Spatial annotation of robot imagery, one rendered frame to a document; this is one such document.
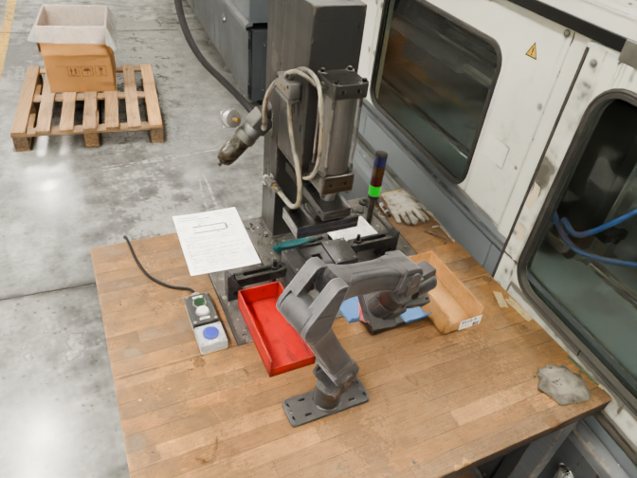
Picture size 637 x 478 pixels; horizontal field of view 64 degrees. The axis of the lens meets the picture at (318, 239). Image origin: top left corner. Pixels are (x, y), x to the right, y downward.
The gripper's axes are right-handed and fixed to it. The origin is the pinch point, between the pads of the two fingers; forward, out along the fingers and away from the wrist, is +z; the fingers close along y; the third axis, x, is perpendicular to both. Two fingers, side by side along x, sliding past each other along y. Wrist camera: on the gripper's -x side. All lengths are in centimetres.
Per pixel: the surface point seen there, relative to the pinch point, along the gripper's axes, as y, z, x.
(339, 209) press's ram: 27.9, -4.4, 0.1
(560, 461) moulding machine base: -48, 23, -63
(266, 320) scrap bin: 7.8, 18.5, 18.3
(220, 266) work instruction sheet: 29.2, 30.8, 24.8
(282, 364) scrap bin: -5.5, 11.6, 19.1
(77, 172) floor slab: 176, 214, 63
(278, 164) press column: 50, 9, 8
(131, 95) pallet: 258, 236, 19
